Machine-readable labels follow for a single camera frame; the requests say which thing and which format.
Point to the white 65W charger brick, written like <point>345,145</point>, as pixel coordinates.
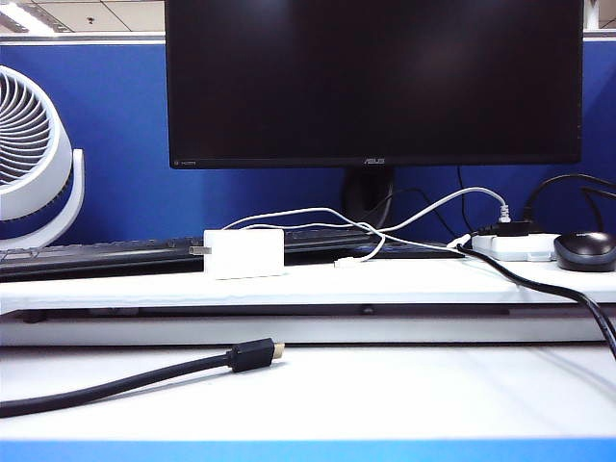
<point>245,255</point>

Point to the black monitor stand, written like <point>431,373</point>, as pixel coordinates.
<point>366,197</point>

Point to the black ASUS monitor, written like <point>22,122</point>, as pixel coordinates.
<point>375,82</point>

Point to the black Logitech keyboard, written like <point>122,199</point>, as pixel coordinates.
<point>120,252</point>

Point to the white power strip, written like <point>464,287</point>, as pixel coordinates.
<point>510,248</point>

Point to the blue office partition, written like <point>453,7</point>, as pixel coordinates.
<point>125,144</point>

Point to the blue table edge strip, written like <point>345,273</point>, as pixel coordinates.
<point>308,452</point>

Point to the white desk fan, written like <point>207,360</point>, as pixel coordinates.
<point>60,154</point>

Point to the black computer mouse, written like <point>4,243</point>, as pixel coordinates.
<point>584,252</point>

